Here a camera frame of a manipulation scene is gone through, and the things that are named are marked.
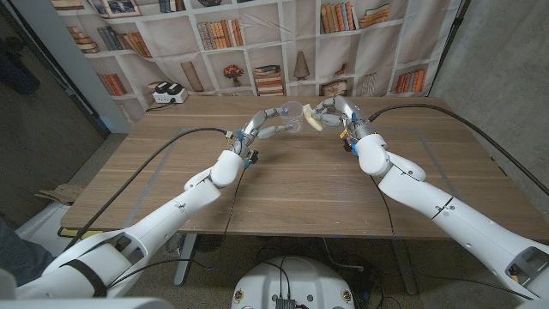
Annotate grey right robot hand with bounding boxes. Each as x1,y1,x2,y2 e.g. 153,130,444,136
309,94,375,141

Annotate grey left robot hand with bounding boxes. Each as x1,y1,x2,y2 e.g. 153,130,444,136
233,106,297,160

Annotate yellow sponge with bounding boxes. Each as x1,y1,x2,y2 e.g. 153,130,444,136
302,103,324,132

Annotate clear plastic measuring cup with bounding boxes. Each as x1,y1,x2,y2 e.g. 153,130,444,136
278,100,306,134

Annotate printed bookshelf backdrop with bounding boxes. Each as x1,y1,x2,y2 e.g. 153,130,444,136
49,0,462,124

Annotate white power strip, black plugs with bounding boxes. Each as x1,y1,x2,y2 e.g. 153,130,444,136
152,82,189,105

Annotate black round floor object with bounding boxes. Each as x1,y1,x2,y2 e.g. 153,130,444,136
195,234,226,254

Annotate black backdrop stand pole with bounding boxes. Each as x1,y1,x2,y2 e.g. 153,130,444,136
426,0,471,98

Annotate grey table leg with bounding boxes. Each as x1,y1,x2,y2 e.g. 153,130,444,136
390,239,418,296
173,233,196,288

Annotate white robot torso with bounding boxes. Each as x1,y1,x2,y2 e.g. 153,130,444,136
230,256,356,309

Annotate brown cardboard piece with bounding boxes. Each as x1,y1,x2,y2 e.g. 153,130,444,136
33,183,87,205

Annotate yellow and black floor item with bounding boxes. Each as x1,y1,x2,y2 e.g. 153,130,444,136
57,226,104,239

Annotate white curved floor housing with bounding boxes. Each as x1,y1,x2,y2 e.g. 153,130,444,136
15,201,65,254

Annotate person in dark clothes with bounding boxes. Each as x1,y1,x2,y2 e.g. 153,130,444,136
0,218,57,287

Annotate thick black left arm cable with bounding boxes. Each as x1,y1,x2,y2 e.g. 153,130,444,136
63,127,231,252

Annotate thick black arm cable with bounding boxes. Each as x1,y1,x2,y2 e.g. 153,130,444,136
63,127,231,252
367,103,549,197

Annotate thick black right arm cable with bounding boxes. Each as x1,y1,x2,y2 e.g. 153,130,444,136
367,103,549,197

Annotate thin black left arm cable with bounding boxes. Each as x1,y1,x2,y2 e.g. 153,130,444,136
106,167,248,291

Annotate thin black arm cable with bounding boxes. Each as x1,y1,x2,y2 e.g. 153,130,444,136
368,174,537,301
106,167,248,291

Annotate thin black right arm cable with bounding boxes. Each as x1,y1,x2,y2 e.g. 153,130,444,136
368,174,537,301

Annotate black cable on torso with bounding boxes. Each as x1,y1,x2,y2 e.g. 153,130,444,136
261,260,293,300

